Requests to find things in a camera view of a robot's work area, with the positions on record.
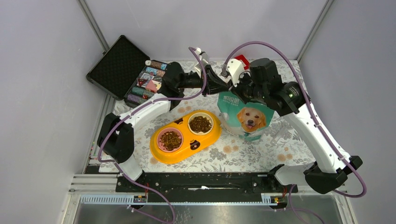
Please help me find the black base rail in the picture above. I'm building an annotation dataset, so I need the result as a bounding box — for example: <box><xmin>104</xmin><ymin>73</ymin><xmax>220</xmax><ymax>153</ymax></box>
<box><xmin>115</xmin><ymin>172</ymin><xmax>298</xmax><ymax>204</ymax></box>

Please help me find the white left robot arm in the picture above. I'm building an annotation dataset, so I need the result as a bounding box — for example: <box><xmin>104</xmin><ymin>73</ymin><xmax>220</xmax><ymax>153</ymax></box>
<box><xmin>97</xmin><ymin>62</ymin><xmax>233</xmax><ymax>192</ymax></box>

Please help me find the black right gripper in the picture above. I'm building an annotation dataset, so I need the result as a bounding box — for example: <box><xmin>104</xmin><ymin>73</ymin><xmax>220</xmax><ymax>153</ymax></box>
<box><xmin>229</xmin><ymin>70</ymin><xmax>268</xmax><ymax>105</ymax></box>

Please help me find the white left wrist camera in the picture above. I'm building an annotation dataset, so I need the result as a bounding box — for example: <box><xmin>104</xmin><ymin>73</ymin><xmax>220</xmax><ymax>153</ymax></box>
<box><xmin>194</xmin><ymin>48</ymin><xmax>210</xmax><ymax>75</ymax></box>

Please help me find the black poker chip case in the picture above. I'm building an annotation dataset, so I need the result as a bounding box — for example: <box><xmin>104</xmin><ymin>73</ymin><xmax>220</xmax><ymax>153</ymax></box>
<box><xmin>86</xmin><ymin>35</ymin><xmax>184</xmax><ymax>108</ymax></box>

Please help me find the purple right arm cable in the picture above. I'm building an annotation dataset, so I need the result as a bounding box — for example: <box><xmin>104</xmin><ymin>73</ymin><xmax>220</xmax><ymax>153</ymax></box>
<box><xmin>221</xmin><ymin>41</ymin><xmax>368</xmax><ymax>224</ymax></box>

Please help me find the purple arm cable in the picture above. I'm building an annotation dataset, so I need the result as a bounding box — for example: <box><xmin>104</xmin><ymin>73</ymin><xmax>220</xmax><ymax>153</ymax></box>
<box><xmin>97</xmin><ymin>46</ymin><xmax>207</xmax><ymax>224</ymax></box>
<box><xmin>221</xmin><ymin>41</ymin><xmax>368</xmax><ymax>224</ymax></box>

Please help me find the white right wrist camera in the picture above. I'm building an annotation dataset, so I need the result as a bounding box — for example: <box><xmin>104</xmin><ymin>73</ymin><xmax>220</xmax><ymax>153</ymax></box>
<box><xmin>221</xmin><ymin>58</ymin><xmax>245</xmax><ymax>87</ymax></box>

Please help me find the green dog food bag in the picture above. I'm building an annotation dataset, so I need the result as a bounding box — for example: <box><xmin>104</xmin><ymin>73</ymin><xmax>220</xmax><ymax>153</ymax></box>
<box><xmin>217</xmin><ymin>92</ymin><xmax>275</xmax><ymax>143</ymax></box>

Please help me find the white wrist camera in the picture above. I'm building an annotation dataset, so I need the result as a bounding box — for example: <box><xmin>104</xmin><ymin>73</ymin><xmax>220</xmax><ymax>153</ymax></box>
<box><xmin>221</xmin><ymin>58</ymin><xmax>245</xmax><ymax>87</ymax></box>
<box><xmin>194</xmin><ymin>48</ymin><xmax>210</xmax><ymax>75</ymax></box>

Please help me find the small red box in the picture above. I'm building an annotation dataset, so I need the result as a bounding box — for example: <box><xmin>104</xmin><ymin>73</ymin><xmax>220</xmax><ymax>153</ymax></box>
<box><xmin>234</xmin><ymin>54</ymin><xmax>250</xmax><ymax>70</ymax></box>

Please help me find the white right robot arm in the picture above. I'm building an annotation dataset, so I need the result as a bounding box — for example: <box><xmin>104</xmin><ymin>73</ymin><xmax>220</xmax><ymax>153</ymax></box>
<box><xmin>225</xmin><ymin>58</ymin><xmax>362</xmax><ymax>194</ymax></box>

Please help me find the floral table mat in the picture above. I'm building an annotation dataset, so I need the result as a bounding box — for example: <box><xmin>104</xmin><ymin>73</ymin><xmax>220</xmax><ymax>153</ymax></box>
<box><xmin>133</xmin><ymin>95</ymin><xmax>314</xmax><ymax>173</ymax></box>

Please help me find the clear plastic scoop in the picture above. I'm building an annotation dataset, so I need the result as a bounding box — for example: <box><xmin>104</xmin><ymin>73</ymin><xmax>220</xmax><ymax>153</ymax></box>
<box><xmin>270</xmin><ymin>121</ymin><xmax>290</xmax><ymax>146</ymax></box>

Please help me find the yellow double pet bowl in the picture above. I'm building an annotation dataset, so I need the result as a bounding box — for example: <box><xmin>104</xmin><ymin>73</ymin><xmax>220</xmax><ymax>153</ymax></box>
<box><xmin>149</xmin><ymin>110</ymin><xmax>222</xmax><ymax>164</ymax></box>

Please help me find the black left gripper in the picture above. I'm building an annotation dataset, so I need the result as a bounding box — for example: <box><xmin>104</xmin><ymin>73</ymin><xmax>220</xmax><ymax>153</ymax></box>
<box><xmin>176</xmin><ymin>64</ymin><xmax>230</xmax><ymax>96</ymax></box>

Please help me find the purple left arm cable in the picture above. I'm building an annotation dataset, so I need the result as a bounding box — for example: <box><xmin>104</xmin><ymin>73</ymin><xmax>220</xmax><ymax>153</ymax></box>
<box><xmin>97</xmin><ymin>46</ymin><xmax>207</xmax><ymax>224</ymax></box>

